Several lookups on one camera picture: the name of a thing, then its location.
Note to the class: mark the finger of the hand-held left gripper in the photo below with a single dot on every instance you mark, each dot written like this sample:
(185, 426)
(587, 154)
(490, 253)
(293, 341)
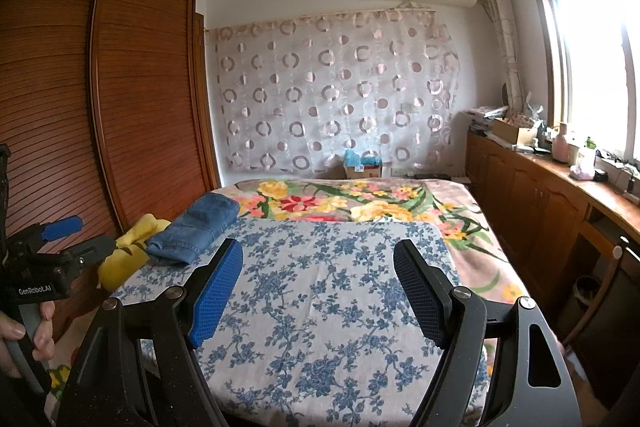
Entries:
(62, 228)
(92, 252)

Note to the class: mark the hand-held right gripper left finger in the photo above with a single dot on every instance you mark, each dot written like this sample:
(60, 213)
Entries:
(215, 294)

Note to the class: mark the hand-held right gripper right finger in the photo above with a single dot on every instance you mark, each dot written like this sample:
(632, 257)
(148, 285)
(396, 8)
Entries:
(425, 299)

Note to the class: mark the blue denim pants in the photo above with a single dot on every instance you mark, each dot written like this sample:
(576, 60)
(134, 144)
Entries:
(195, 227)

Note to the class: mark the person's left hand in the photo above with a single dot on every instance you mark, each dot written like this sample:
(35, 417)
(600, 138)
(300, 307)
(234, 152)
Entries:
(44, 344)

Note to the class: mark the yellow plush toy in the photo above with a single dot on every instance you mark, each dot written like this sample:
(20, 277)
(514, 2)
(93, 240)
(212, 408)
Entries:
(125, 262)

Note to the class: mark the blue floral bedsheet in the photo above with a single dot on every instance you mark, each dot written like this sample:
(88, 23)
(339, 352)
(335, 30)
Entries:
(320, 307)

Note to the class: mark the colourful flowered blanket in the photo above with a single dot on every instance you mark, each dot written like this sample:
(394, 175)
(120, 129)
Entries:
(350, 202)

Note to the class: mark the long wooden cabinet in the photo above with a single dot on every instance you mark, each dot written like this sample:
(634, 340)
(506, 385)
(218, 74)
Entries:
(530, 207)

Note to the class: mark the small cardboard box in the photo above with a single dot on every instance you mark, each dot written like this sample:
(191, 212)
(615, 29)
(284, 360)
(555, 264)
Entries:
(362, 172)

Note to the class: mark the wooden headboard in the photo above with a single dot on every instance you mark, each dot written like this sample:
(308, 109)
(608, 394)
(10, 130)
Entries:
(145, 107)

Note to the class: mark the light blue plastic bag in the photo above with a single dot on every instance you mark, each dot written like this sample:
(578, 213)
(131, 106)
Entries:
(360, 158)

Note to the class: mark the round waste bin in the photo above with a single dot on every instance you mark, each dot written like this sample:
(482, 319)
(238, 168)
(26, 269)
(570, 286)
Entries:
(586, 299)

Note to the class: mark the wooden chair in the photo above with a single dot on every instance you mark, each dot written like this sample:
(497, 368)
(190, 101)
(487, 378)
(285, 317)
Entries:
(607, 277)

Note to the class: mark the open cardboard box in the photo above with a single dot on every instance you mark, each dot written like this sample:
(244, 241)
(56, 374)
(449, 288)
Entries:
(515, 132)

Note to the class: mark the pile of papers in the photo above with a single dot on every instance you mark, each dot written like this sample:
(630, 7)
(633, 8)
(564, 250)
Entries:
(482, 117)

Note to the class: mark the pink tissue pack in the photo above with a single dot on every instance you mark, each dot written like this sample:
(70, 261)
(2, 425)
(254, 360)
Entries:
(581, 172)

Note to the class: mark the circle patterned sheer curtain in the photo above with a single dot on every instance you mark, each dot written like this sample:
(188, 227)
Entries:
(325, 107)

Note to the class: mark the green capped bottle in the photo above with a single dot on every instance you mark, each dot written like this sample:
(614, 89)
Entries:
(588, 154)

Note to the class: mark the wooden framed window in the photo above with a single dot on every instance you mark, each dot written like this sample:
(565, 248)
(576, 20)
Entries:
(590, 57)

